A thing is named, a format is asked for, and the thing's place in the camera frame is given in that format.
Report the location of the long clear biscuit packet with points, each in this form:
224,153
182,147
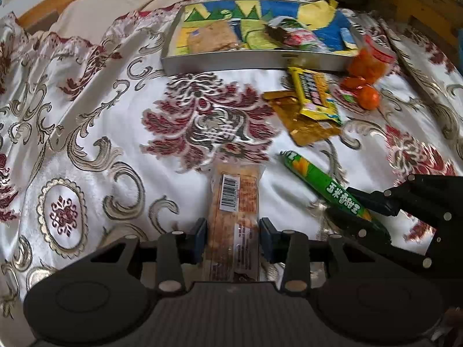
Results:
235,202

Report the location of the round cracker packet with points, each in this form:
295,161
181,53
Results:
211,36

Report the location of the green corn sausage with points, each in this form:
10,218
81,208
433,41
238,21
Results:
325,184

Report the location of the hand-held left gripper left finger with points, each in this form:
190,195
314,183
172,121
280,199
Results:
200,240

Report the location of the painted paper tray liner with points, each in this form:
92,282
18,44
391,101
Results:
253,9

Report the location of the yellow candy packet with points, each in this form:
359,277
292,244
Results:
314,94

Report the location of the white green vegetable pouch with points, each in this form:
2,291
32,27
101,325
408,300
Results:
293,32

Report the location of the metal tray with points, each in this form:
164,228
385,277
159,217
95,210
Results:
235,61

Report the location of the beige bed sheet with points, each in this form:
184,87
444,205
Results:
83,11

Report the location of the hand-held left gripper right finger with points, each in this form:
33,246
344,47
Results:
266,240

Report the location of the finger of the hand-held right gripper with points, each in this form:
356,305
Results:
372,202
358,227

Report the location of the orange snack bag red label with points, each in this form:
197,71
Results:
369,59

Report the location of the small white pink packet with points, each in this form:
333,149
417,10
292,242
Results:
345,98

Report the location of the floral satin bedspread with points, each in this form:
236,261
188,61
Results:
108,115

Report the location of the tangerine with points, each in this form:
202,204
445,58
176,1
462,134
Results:
369,97

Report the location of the wooden bed frame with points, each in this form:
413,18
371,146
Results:
43,3

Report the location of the small orange wrapped snack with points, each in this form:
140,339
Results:
352,81

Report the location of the gold foil packet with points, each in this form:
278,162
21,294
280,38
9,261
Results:
300,124

